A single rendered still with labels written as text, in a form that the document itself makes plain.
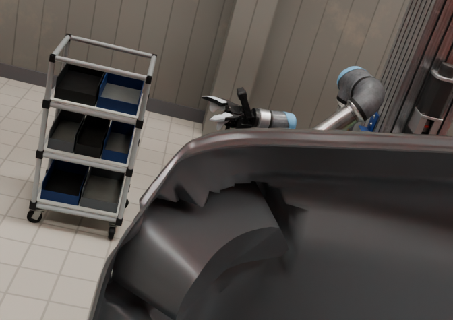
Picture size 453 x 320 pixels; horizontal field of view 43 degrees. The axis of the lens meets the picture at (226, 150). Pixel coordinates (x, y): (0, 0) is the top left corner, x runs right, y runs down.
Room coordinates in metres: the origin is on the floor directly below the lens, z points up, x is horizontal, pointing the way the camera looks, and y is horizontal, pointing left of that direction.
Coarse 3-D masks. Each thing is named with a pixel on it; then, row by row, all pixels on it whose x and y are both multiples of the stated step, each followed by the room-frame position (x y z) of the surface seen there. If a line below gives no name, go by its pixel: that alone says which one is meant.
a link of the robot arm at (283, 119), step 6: (270, 114) 1.99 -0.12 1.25; (276, 114) 2.00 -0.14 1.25; (282, 114) 2.01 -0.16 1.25; (288, 114) 2.03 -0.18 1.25; (270, 120) 1.97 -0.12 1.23; (276, 120) 1.98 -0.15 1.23; (282, 120) 1.99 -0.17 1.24; (288, 120) 2.00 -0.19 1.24; (294, 120) 2.01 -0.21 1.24; (270, 126) 1.97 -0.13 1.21; (276, 126) 1.98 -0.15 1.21; (282, 126) 1.99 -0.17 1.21; (288, 126) 2.00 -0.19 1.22; (294, 126) 2.01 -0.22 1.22
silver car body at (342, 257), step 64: (256, 128) 0.83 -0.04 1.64; (192, 192) 0.74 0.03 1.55; (256, 192) 0.85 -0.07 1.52; (320, 192) 0.85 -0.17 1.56; (384, 192) 0.86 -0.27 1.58; (448, 192) 0.86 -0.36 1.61; (128, 256) 0.68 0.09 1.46; (192, 256) 0.67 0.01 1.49; (256, 256) 0.76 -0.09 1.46; (320, 256) 0.82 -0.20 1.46; (384, 256) 0.84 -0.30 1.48; (448, 256) 0.86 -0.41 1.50
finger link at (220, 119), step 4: (216, 116) 1.86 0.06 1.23; (220, 116) 1.87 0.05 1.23; (224, 116) 1.88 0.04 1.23; (228, 116) 1.89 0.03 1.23; (212, 120) 1.85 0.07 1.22; (216, 120) 1.85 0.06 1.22; (220, 120) 1.86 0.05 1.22; (216, 124) 1.87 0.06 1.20; (220, 124) 1.88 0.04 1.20; (216, 128) 1.87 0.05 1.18; (220, 128) 1.89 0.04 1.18
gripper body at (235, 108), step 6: (228, 108) 1.95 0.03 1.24; (234, 108) 1.94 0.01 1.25; (240, 108) 1.96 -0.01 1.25; (252, 108) 2.01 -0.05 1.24; (240, 114) 1.93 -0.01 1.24; (252, 114) 1.99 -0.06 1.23; (258, 114) 1.96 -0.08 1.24; (240, 120) 1.93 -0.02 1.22; (246, 120) 1.96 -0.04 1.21; (252, 120) 1.97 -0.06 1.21; (258, 120) 1.96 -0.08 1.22; (228, 126) 1.92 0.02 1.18; (234, 126) 1.94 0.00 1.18; (240, 126) 1.94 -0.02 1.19; (246, 126) 1.96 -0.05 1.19; (252, 126) 1.96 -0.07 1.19
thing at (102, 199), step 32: (64, 64) 2.99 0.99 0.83; (64, 96) 2.68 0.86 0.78; (96, 96) 2.72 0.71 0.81; (128, 96) 2.89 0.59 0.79; (64, 128) 2.86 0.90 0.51; (96, 128) 2.95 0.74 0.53; (128, 128) 3.03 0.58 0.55; (64, 160) 2.64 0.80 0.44; (96, 160) 2.69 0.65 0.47; (128, 160) 2.78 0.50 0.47; (32, 192) 2.62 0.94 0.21; (64, 192) 2.75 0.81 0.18; (96, 192) 2.83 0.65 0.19; (128, 192) 3.06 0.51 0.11
